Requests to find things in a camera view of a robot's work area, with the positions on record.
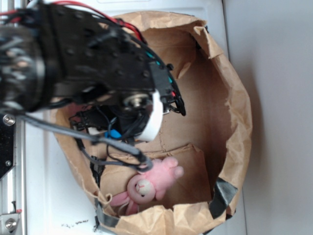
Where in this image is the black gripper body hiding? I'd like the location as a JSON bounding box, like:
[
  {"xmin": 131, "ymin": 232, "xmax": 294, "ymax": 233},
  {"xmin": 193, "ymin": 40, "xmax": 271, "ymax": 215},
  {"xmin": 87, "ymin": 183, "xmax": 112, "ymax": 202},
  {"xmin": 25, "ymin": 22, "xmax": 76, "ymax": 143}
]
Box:
[{"xmin": 69, "ymin": 105, "xmax": 149, "ymax": 143}]

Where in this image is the blue rectangular block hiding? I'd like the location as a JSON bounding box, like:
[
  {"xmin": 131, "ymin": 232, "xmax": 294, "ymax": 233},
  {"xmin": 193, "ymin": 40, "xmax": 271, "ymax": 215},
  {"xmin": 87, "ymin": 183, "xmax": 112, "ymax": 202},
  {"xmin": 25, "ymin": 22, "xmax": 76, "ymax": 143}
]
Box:
[{"xmin": 104, "ymin": 129, "xmax": 122, "ymax": 139}]

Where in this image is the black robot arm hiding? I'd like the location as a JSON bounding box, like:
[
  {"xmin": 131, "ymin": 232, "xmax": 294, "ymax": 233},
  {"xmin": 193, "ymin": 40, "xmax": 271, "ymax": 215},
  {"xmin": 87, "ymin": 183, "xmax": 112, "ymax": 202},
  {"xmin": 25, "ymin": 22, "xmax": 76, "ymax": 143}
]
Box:
[{"xmin": 0, "ymin": 0, "xmax": 186, "ymax": 142}]

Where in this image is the pink plush bunny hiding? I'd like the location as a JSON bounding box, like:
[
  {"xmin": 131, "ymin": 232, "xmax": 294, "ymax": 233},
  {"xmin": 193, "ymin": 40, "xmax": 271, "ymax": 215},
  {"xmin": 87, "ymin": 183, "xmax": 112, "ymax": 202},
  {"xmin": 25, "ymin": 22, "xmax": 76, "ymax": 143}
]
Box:
[{"xmin": 110, "ymin": 157, "xmax": 184, "ymax": 215}]

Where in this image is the brown paper bag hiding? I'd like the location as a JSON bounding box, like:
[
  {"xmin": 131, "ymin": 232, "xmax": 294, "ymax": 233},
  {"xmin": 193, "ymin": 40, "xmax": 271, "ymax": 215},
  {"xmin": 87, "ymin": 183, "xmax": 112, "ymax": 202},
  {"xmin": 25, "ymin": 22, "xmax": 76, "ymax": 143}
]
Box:
[{"xmin": 56, "ymin": 11, "xmax": 252, "ymax": 235}]

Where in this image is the white flat ribbon cable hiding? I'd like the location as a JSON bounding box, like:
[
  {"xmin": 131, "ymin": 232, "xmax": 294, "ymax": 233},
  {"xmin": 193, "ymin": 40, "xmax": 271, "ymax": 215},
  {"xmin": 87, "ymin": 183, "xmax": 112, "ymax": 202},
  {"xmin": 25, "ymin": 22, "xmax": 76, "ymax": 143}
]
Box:
[{"xmin": 140, "ymin": 89, "xmax": 164, "ymax": 141}]

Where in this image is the black mounting bracket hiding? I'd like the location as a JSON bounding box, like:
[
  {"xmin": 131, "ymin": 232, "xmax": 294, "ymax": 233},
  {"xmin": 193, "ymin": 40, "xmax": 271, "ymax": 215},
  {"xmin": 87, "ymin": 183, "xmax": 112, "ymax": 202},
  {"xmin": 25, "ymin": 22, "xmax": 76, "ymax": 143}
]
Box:
[{"xmin": 0, "ymin": 114, "xmax": 16, "ymax": 180}]

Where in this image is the aluminium frame rail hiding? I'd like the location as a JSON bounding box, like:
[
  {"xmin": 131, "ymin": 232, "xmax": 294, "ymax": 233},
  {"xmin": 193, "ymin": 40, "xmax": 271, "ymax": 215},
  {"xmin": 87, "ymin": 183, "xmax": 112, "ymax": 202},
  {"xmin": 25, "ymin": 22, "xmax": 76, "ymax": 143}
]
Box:
[{"xmin": 0, "ymin": 0, "xmax": 27, "ymax": 235}]

